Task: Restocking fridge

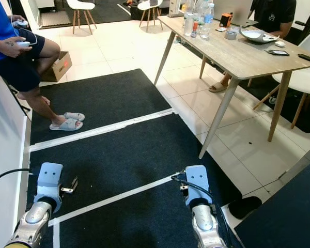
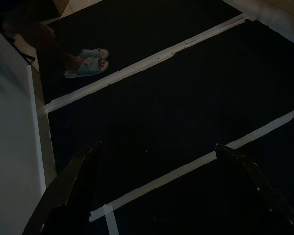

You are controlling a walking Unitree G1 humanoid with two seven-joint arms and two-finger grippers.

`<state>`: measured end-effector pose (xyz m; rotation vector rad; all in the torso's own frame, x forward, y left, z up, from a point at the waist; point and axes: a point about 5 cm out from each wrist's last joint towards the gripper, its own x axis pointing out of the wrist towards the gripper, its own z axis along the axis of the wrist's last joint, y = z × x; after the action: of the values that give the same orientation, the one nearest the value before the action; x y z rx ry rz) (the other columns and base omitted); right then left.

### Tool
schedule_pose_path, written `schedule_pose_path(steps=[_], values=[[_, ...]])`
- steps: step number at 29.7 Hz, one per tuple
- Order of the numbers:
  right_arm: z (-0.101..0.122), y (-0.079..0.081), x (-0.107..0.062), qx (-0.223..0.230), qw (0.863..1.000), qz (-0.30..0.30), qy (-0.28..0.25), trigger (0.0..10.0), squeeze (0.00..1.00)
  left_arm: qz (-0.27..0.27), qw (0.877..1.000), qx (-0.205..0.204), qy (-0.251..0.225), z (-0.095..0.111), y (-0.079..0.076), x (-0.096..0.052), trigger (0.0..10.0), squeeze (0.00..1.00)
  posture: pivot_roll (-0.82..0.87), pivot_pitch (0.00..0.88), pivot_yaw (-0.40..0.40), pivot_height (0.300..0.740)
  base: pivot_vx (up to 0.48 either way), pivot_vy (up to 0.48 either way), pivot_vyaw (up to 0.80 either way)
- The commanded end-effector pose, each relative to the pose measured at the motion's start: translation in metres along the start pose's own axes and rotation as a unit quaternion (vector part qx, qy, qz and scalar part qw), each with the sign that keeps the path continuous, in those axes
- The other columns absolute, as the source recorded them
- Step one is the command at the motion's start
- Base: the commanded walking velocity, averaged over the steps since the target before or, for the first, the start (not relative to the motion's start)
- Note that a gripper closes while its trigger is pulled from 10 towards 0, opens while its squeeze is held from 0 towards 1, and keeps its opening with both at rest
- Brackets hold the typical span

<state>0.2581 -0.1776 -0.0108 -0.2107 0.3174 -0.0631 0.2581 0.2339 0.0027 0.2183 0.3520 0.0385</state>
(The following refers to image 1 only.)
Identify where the white chair with wooden legs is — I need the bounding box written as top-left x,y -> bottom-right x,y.
137,0 -> 164,29
66,0 -> 97,34
253,62 -> 310,130

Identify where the grey laptop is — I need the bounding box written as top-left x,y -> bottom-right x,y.
212,0 -> 254,26

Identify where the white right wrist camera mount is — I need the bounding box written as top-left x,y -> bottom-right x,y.
184,165 -> 212,204

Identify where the small bottle with red label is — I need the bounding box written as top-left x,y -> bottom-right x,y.
192,18 -> 200,38

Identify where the black oval slipper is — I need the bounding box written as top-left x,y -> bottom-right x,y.
227,196 -> 263,220

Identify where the grey tape roll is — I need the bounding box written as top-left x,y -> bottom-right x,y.
224,29 -> 239,41

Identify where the clear plastic water bottle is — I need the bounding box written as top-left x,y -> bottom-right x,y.
183,0 -> 195,36
200,3 -> 215,40

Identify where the orange and black device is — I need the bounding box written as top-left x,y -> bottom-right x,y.
220,13 -> 234,27

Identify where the black phone with light screen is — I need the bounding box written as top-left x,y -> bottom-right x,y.
265,49 -> 290,56

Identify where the person in black shirt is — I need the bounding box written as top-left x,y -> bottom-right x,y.
208,0 -> 298,94

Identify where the black floor mat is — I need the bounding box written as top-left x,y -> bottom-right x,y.
30,69 -> 174,145
234,158 -> 310,248
27,114 -> 243,248

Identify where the grey bowl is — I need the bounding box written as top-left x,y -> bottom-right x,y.
239,27 -> 280,43

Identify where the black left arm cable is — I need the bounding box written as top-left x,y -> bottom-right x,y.
0,167 -> 41,188

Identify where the person in blue shirt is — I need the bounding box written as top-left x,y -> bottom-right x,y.
0,0 -> 86,131

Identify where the small printed cardboard box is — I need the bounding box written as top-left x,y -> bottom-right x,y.
40,51 -> 73,82

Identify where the pale slipper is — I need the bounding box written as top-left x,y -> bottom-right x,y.
49,119 -> 84,131
63,112 -> 86,122

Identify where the wooden table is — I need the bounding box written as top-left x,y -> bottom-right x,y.
154,14 -> 310,159

